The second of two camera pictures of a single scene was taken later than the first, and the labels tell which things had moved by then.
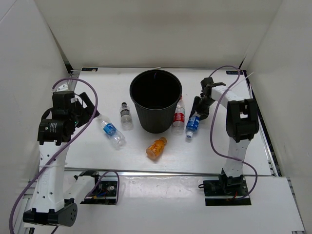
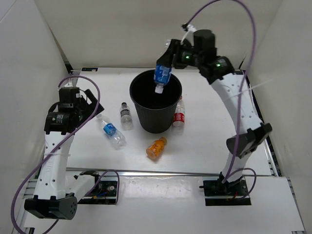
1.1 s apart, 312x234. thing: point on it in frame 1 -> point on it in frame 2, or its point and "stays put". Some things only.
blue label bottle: [115, 137] stays put
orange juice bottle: [154, 150] stays put
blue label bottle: [192, 125] -> [162, 76]
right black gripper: [205, 112] -> [167, 59]
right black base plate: [224, 192] stays put
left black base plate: [105, 192] stays put
